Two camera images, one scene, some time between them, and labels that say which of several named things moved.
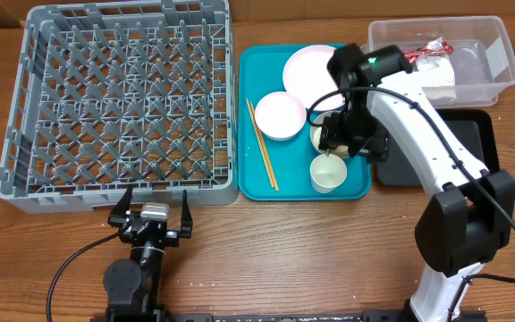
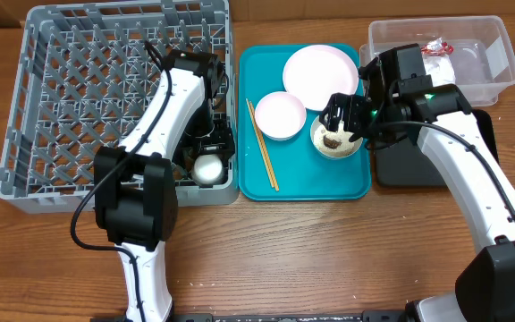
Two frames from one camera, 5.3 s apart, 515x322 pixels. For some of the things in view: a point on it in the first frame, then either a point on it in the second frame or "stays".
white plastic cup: [327, 172] → [207, 170]
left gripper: [119, 216] → [223, 140]
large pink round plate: [306, 73] stays
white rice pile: [341, 150] stays
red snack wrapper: [435, 47] stays
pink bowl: [280, 115] stays
